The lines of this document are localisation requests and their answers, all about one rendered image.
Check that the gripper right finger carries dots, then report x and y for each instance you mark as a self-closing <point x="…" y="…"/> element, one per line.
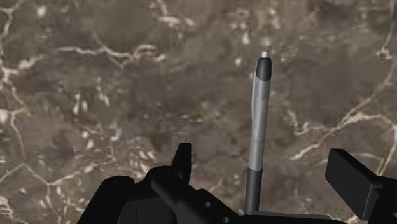
<point x="356" y="183"/>

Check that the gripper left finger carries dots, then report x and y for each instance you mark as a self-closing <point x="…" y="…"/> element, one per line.
<point x="173" y="189"/>

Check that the grey and black pen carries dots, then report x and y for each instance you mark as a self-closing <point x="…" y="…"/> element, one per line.
<point x="259" y="124"/>

